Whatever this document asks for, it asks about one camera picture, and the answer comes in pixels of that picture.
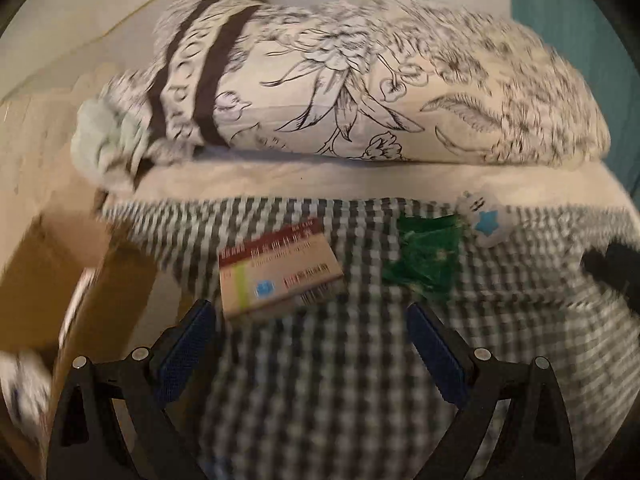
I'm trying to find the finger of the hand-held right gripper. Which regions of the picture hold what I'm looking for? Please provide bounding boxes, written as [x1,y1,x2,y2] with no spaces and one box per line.
[580,241,640,311]

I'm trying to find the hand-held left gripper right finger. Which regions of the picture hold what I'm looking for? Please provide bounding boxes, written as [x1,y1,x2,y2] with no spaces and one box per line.
[406,302,573,480]

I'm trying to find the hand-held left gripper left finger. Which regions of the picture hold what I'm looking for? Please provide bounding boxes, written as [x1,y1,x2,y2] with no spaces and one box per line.
[47,299,218,480]

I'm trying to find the cardboard box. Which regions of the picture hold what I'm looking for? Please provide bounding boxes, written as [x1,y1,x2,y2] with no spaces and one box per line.
[0,210,161,461]

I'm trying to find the beige and red medicine box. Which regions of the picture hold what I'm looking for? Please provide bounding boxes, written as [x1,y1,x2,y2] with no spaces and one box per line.
[218,217,346,322]

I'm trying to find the green foil packet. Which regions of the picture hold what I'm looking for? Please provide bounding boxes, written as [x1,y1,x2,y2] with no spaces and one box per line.
[382,212,466,296]

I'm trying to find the black and white checkered blanket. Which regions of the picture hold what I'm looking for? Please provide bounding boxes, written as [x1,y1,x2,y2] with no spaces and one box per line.
[97,195,640,480]

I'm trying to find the white toy with blue star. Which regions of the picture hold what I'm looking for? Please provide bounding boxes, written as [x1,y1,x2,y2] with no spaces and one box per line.
[457,190,516,248]

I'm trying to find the floral tissue pack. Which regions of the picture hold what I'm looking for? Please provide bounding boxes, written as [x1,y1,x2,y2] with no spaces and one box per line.
[0,350,53,421]

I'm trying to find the white bed sheet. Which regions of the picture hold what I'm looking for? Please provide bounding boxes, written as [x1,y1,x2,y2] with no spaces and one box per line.
[95,152,636,221]

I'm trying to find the light green cloth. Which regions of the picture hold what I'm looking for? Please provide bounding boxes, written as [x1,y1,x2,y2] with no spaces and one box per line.
[70,97,151,191]

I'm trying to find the floral white pillow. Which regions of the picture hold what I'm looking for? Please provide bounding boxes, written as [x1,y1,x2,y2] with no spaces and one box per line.
[100,0,611,168]

